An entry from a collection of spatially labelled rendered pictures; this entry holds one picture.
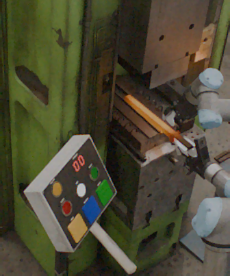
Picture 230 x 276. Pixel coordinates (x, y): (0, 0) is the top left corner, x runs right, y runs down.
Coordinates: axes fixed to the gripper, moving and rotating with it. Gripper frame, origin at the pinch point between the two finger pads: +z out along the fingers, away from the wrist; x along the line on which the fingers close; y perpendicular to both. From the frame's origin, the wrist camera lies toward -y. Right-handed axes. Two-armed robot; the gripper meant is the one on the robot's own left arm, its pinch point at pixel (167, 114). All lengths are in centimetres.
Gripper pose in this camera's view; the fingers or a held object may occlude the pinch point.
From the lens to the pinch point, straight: 237.2
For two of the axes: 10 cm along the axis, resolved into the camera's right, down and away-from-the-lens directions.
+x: 7.9, -3.6, 4.9
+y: 5.0, 8.4, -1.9
